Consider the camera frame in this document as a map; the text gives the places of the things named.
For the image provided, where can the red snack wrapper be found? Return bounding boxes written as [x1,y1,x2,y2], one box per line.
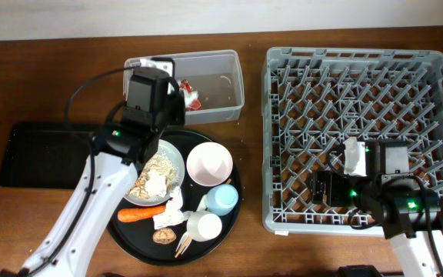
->
[178,79,203,112]

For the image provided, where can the light blue cup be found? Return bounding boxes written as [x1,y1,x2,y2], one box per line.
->
[205,184,238,216]

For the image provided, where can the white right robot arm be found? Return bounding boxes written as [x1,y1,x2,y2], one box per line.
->
[306,137,443,276]

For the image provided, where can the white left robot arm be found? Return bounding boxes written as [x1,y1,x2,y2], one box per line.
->
[16,57,185,276]

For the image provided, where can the grey dishwasher rack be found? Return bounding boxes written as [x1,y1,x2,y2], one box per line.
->
[261,47,443,236]

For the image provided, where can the clear plastic bin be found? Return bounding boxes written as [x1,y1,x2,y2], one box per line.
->
[123,49,245,126]

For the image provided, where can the grey plate with food scraps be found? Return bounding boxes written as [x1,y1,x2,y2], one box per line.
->
[125,139,185,206]

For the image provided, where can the pink bowl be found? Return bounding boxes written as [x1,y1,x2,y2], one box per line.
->
[186,142,234,187]

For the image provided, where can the round black serving tray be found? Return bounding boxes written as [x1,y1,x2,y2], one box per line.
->
[107,128,242,266]

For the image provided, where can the orange carrot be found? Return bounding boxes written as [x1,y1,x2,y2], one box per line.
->
[117,205,166,223]

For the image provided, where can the black rectangular tray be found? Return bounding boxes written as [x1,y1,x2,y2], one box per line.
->
[0,122,98,190]

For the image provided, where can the white cup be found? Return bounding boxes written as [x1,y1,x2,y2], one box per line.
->
[186,211,222,242]

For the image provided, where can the walnut shell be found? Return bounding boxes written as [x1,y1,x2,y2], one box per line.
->
[152,228,177,245]

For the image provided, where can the white plastic fork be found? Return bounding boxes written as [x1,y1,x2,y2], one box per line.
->
[175,232,192,257]

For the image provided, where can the wooden chopstick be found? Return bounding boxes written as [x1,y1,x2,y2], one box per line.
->
[175,179,238,258]

